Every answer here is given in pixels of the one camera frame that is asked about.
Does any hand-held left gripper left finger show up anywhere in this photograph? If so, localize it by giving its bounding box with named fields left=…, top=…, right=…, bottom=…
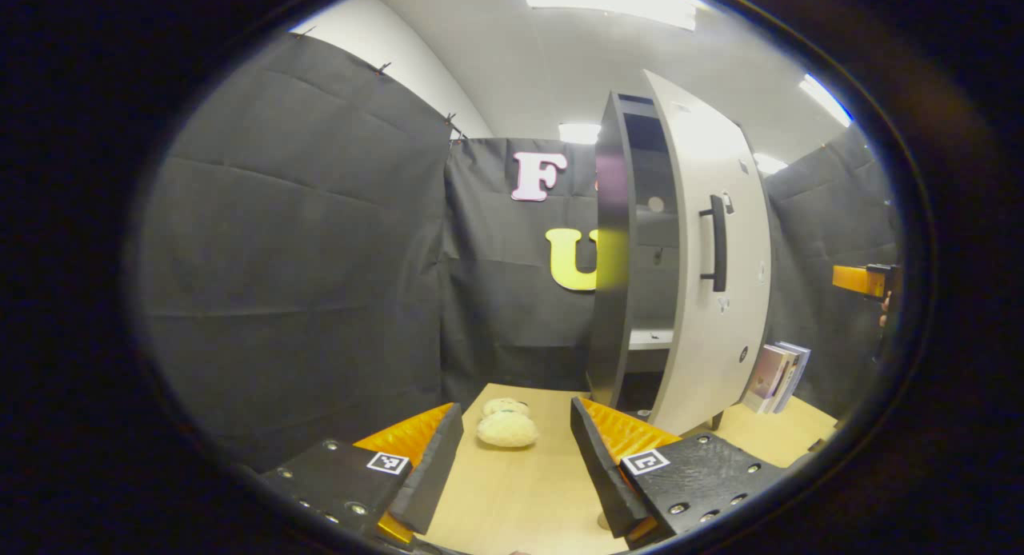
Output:
left=260, top=403, right=464, bottom=549

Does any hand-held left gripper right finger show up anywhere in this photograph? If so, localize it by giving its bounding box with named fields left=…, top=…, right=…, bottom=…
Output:
left=570, top=397, right=789, bottom=549

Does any black cabinet door handle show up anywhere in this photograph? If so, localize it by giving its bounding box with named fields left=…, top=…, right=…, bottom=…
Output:
left=699, top=194, right=729, bottom=293

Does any white cabinet door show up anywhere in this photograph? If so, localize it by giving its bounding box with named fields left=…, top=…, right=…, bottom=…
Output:
left=644, top=70, right=774, bottom=437

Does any dark grey cabinet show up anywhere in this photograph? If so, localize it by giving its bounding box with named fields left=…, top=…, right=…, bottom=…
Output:
left=588, top=91, right=725, bottom=432

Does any cream plush toy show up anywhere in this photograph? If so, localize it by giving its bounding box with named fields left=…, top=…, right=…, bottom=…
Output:
left=477, top=397, right=540, bottom=449

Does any grey blue book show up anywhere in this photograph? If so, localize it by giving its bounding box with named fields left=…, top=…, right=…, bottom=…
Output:
left=774, top=341, right=811, bottom=414

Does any white spine book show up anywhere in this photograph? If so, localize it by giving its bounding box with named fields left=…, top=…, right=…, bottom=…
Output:
left=764, top=343, right=801, bottom=413

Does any black backdrop cloth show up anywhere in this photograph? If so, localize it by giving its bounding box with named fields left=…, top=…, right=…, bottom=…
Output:
left=132, top=31, right=902, bottom=469

